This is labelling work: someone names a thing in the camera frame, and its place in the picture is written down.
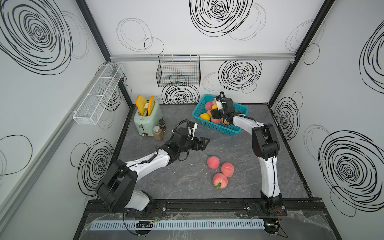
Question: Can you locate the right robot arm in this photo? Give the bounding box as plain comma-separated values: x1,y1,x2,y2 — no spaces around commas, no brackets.
212,92,283,215

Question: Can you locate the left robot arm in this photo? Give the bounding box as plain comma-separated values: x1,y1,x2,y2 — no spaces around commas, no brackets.
96,128,210,213

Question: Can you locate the teal plastic basket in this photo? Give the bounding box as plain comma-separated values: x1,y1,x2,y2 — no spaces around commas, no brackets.
192,94,249,136

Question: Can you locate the silver cap spice jar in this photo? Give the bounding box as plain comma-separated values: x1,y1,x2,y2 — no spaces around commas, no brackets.
153,126,164,142

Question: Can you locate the black cap spice bottle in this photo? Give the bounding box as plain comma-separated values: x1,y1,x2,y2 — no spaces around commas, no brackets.
159,119,167,132

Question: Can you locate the mint green toaster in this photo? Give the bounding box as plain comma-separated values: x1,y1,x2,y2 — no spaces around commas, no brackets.
134,101,163,137

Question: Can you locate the right yellow toast slice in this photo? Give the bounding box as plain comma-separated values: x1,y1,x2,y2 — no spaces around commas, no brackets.
147,96,155,116

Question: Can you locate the yellow toast slice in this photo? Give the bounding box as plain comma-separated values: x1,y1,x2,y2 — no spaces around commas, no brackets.
147,96,155,116
136,95,148,116

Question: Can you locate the left yellow toast slice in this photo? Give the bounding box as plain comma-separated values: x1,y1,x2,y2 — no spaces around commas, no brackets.
136,95,148,116

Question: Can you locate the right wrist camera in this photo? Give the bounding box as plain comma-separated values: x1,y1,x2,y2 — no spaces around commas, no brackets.
215,97,223,111

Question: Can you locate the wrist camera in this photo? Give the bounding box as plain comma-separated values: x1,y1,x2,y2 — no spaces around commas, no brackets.
187,121,198,140
215,97,223,111

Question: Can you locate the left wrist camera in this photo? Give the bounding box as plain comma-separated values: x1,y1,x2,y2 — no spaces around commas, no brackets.
187,121,198,140

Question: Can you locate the black wire wall basket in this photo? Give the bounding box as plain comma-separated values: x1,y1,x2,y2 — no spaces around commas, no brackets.
156,55,201,88

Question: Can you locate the white wire wall shelf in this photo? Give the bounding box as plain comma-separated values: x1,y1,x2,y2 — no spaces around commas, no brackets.
73,63,124,125

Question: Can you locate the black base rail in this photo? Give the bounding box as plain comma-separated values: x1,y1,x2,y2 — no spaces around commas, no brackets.
125,197,325,217

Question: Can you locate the white slotted cable duct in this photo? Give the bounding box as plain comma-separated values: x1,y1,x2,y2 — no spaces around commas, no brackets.
90,219,266,231

